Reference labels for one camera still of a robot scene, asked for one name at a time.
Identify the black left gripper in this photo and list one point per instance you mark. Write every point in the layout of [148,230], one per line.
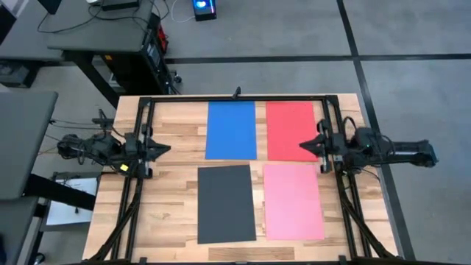
[144,132]

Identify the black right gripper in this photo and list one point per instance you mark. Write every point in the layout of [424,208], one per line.
[324,127]

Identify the red paper sheet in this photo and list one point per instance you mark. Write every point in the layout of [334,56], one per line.
[290,129]

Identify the pink paper sheet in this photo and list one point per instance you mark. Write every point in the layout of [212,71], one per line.
[294,202]

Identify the blue paper sheet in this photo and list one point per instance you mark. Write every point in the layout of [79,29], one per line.
[232,129]

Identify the black paper sheet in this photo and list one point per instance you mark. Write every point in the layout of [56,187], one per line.
[226,206]

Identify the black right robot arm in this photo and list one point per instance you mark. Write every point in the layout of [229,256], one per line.
[404,151]

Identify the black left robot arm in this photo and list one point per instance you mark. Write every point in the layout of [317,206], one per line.
[92,147]

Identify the black caster wheel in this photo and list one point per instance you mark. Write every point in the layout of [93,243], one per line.
[177,78]

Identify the black computer tower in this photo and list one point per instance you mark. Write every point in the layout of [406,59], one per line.
[132,73]

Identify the black desk foot beam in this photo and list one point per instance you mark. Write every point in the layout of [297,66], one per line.
[59,190]

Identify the white board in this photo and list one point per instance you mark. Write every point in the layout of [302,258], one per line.
[66,217]

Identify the red box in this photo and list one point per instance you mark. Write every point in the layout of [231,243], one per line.
[163,37]

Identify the grey desk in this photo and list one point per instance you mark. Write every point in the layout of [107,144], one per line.
[14,228]
[22,147]

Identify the standing desk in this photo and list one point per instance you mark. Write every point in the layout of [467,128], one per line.
[92,33]

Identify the black device blue light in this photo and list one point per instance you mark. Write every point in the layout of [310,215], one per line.
[204,13]

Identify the black flat box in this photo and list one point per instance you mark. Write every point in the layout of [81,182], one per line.
[119,4]

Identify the dark grey storage box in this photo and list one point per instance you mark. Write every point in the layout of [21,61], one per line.
[16,75]

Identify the black desk equipment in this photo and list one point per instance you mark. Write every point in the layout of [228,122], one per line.
[51,5]

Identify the silver base bracket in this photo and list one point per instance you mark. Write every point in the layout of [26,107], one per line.
[337,159]

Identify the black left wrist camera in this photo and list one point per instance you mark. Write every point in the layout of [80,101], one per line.
[131,144]

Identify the black table frame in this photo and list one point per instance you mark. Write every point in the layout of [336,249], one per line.
[184,98]

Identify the small black frame mount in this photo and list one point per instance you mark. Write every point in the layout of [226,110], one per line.
[237,92]

